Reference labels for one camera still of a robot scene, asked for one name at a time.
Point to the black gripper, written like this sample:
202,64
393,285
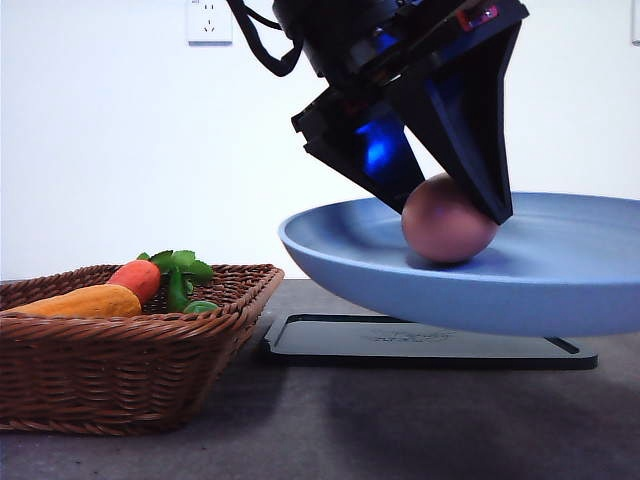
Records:
362,49

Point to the brown egg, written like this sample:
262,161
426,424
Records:
440,223

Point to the blue plate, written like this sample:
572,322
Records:
565,264

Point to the brown wicker basket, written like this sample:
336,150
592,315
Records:
147,374

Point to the black tray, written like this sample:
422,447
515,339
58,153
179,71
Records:
354,341

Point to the green leafy toy vegetable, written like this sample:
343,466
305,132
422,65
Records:
181,268

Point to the small green toy lime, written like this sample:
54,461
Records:
200,306

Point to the red-orange toy carrot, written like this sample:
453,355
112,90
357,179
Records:
141,275

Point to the yellow-orange toy vegetable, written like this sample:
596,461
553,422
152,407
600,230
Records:
101,301

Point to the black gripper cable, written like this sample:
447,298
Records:
273,63

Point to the white wall power socket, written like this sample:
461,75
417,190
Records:
208,23

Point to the white wall plate right edge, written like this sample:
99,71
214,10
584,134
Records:
635,23

